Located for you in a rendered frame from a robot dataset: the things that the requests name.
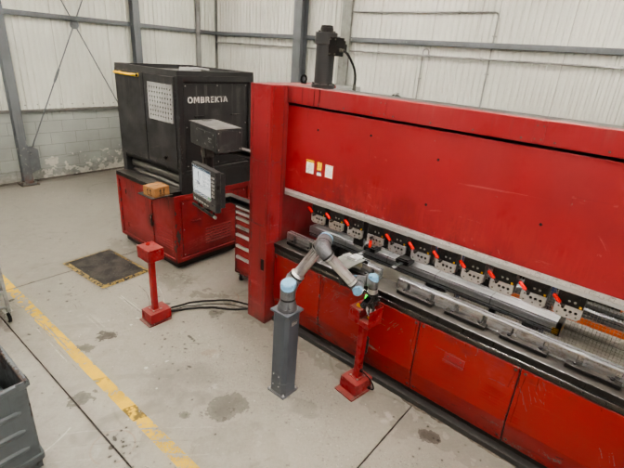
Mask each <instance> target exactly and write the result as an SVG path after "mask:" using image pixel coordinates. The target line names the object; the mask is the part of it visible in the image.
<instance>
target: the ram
mask: <svg viewBox="0 0 624 468"><path fill-rule="evenodd" d="M306 159H308V160H311V161H314V173H313V174H310V173H307V172H306ZM318 162H319V163H322V167H321V171H320V170H317V168H318ZM325 164H328V165H331V166H333V173H332V179H329V178H327V177H324V176H325ZM317 171H318V172H321V176H319V175H317ZM285 188H287V189H292V190H295V191H297V192H300V193H303V194H305V195H308V196H311V197H314V198H317V199H320V200H323V201H325V202H330V203H333V204H336V205H339V206H342V207H344V208H347V209H350V210H353V211H356V212H359V213H362V214H364V215H369V216H372V217H375V218H378V219H381V220H383V221H386V222H389V223H392V224H395V225H398V226H401V227H403V228H408V229H411V230H414V231H417V232H420V233H422V234H425V235H428V236H431V237H434V238H437V239H440V240H442V241H447V242H450V243H453V244H456V245H459V246H461V247H464V248H467V249H470V250H473V251H476V252H479V253H481V254H486V255H489V256H492V257H495V258H498V259H500V260H503V261H506V262H509V263H512V264H515V265H518V266H520V267H525V268H528V269H531V270H534V271H537V272H539V273H542V274H545V275H548V276H551V277H554V278H557V279H559V280H564V281H567V282H570V283H573V284H576V285H578V286H581V287H584V288H587V289H590V290H593V291H596V292H598V293H603V294H606V295H609V296H612V297H615V298H617V299H620V300H623V301H624V161H621V160H616V159H610V158H605V157H599V156H594V155H589V154H583V153H577V152H572V151H566V150H561V149H551V148H545V147H540V146H534V145H529V144H524V143H518V142H512V141H507V140H501V139H496V138H491V137H485V136H475V135H469V134H464V133H459V132H453V131H448V130H442V129H436V128H431V127H426V126H420V125H415V124H409V123H399V122H393V121H388V120H383V119H377V118H371V117H366V116H360V115H356V114H350V113H344V112H339V111H333V110H324V109H318V108H312V107H307V106H301V105H295V104H292V105H289V113H288V133H287V152H286V173H285ZM284 194H287V195H290V196H292V197H294V198H297V199H300V200H303V201H306V202H311V203H314V204H316V205H318V206H321V207H324V208H327V209H330V210H333V211H335V212H338V213H341V214H343V215H348V216H351V217H354V218H356V219H359V220H362V221H365V222H367V223H370V224H373V225H375V226H378V227H381V228H386V229H389V230H391V231H394V232H396V233H399V234H402V235H405V236H408V237H411V238H413V239H415V240H418V241H423V242H426V243H429V244H432V245H434V246H437V247H439V248H442V249H445V250H448V251H451V252H454V253H456V254H461V255H463V256H466V257H469V258H472V259H474V260H477V261H480V262H483V263H486V264H489V265H491V266H494V267H498V268H501V269H504V270H507V271H510V272H513V273H514V274H517V275H520V276H523V277H526V278H529V279H532V280H536V281H538V282H541V283H544V284H547V285H550V286H553V287H555V288H558V289H561V290H563V291H566V292H569V293H573V294H576V295H579V296H582V297H585V298H587V299H590V300H593V301H595V302H598V303H601V304H604V305H607V306H611V307H614V308H616V309H619V310H622V311H624V306H623V305H618V304H615V303H612V302H609V301H607V300H605V299H602V298H599V297H596V296H593V295H590V294H587V293H585V292H580V291H577V290H574V289H571V288H568V287H566V286H564V285H561V284H558V283H555V282H552V281H549V280H546V279H542V278H539V277H536V276H533V275H530V274H527V273H525V272H522V271H519V270H517V269H514V268H511V267H508V266H504V265H501V264H498V263H495V262H492V261H489V260H487V259H484V258H481V257H478V256H475V255H472V254H470V253H466V252H463V251H460V250H457V249H454V248H451V247H448V246H446V245H443V244H440V243H437V242H434V241H431V240H427V239H425V238H422V237H419V236H416V235H413V234H410V233H408V232H405V231H402V230H399V229H396V228H393V227H389V226H386V225H383V224H381V223H378V222H375V221H372V220H369V219H367V218H364V217H361V216H358V215H355V214H350V213H348V212H345V211H342V210H339V209H336V208H334V207H331V206H329V205H326V204H323V203H320V202H317V201H312V200H309V199H307V198H304V197H301V196H298V195H295V194H292V193H290V192H288V191H284Z"/></svg>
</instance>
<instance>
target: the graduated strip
mask: <svg viewBox="0 0 624 468"><path fill-rule="evenodd" d="M285 191H288V192H290V193H292V194H295V195H298V196H301V197H304V198H307V199H309V200H312V201H315V202H320V203H323V204H326V205H329V206H331V207H334V208H336V209H339V210H342V211H345V212H348V213H350V214H353V215H358V216H361V217H364V218H367V219H369V220H372V221H375V222H378V223H381V224H383V225H386V226H389V227H391V228H396V229H399V230H402V231H405V232H408V233H410V234H413V235H416V236H419V237H422V238H425V239H427V240H429V241H434V242H437V243H440V244H443V245H446V246H448V247H451V248H454V249H457V250H460V251H463V252H466V253H468V254H472V255H475V256H478V257H481V258H484V259H487V260H489V261H492V262H495V263H498V264H501V265H504V266H507V267H511V268H514V269H517V270H519V271H522V272H525V273H527V274H530V275H533V276H536V277H539V278H542V279H545V280H549V281H552V282H555V283H558V284H561V285H564V286H566V287H568V288H571V289H574V290H577V291H580V292H583V293H587V294H590V295H593V296H596V297H599V298H602V299H605V300H607V301H609V302H612V303H615V304H618V305H621V306H624V301H623V300H620V299H617V298H615V297H612V296H609V295H606V294H603V293H600V292H596V291H593V290H590V289H587V288H584V287H581V286H578V285H576V284H573V283H570V282H567V281H564V280H561V279H557V278H554V277H551V276H548V275H545V274H542V273H539V272H537V271H534V270H531V269H528V268H525V267H522V266H518V265H515V264H512V263H509V262H506V261H503V260H500V259H498V258H495V257H492V256H489V255H486V254H483V253H479V252H476V251H473V250H470V249H467V248H464V247H461V246H459V245H456V244H453V243H450V242H447V241H444V240H440V239H437V238H434V237H431V236H428V235H425V234H422V233H420V232H417V231H414V230H411V229H408V228H405V227H401V226H398V225H395V224H392V223H389V222H386V221H383V220H381V219H378V218H375V217H372V216H369V215H366V214H362V213H359V212H356V211H353V210H350V209H347V208H344V207H342V206H339V205H336V204H333V203H330V202H327V201H323V200H320V199H317V198H314V197H311V196H308V195H305V194H303V193H300V192H297V191H295V190H292V189H289V188H285Z"/></svg>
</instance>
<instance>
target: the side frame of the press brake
mask: <svg viewBox="0 0 624 468"><path fill-rule="evenodd" d="M311 84H312V83H306V84H301V83H251V147H250V213H249V278H248V314H249V315H251V316H252V317H254V318H256V319H258V320H259V321H261V322H262V323H266V322H268V321H270V320H272V316H274V312H273V311H271V310H270V308H271V307H273V306H275V302H274V296H273V287H274V264H275V247H274V242H277V241H281V240H284V239H287V232H288V231H294V232H296V233H299V234H301V235H304V236H306V237H308V238H310V239H312V240H316V239H317V238H315V237H312V236H310V235H309V228H310V226H311V225H314V224H317V223H314V222H313V221H312V220H311V215H312V213H310V211H309V209H308V208H307V207H308V206H310V207H311V209H312V206H313V203H311V202H308V201H303V200H300V199H297V198H294V197H292V196H290V195H287V194H284V191H285V173H286V152H287V133H288V113H289V105H292V104H295V103H291V102H288V85H311Z"/></svg>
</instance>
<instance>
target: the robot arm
mask: <svg viewBox="0 0 624 468"><path fill-rule="evenodd" d="M332 244H333V237H332V235H331V234H330V233H327V232H322V233H320V234H319V235H318V238H317V239H316V240H315V241H314V243H313V244H312V249H311V250H310V251H309V252H308V254H307V255H306V256H305V257H304V259H303V260H302V261H301V262H300V264H299V265H298V266H297V267H296V268H293V269H292V270H291V271H290V272H289V273H288V274H287V276H286V278H285V279H283V280H282V281H281V283H280V296H279V302H278V305H277V309H278V311H279V312H280V313H283V314H291V313H294V312H295V311H296V310H297V304H296V301H295V293H296V290H297V288H298V286H299V284H300V283H301V282H302V281H303V279H304V278H305V277H304V275H305V274H306V272H307V271H308V270H309V269H310V268H311V267H312V266H313V265H314V264H315V262H316V261H317V260H318V259H319V258H321V259H322V260H323V261H324V262H327V263H328V264H329V265H330V266H331V268H332V269H333V270H334V271H335V272H336V273H337V274H338V275H339V276H340V277H341V278H342V279H343V280H344V282H345V283H346V284H347V285H348V286H349V287H350V288H351V289H352V292H353V294H354V295H355V296H360V295H361V294H362V293H363V289H364V286H368V296H367V297H366V298H365V299H364V300H363V301H362V303H361V304H360V307H362V308H363V309H366V312H367V314H368V316H369V315H370V313H371V312H373V311H375V310H376V309H375V306H378V305H379V304H380V299H379V298H378V295H379V292H378V283H379V276H378V275H377V274H376V273H370V274H369V276H361V275H352V273H351V272H350V271H349V270H348V269H347V268H346V267H345V266H344V265H343V264H342V263H341V261H340V260H339V259H338V258H337V257H336V256H335V255H334V252H333V250H332V248H331V247H332ZM377 299H379V300H377ZM378 302H379V304H378Z"/></svg>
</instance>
